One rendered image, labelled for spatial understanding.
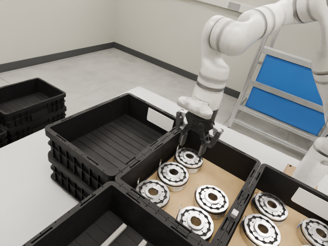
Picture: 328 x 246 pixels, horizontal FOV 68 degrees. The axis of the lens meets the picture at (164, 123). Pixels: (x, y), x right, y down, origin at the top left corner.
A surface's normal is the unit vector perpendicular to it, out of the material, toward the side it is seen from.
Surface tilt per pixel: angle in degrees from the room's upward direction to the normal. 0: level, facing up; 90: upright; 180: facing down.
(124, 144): 0
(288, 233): 0
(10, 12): 90
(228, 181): 0
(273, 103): 90
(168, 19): 90
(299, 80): 90
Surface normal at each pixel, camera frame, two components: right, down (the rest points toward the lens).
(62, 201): 0.18, -0.82
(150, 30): -0.53, 0.39
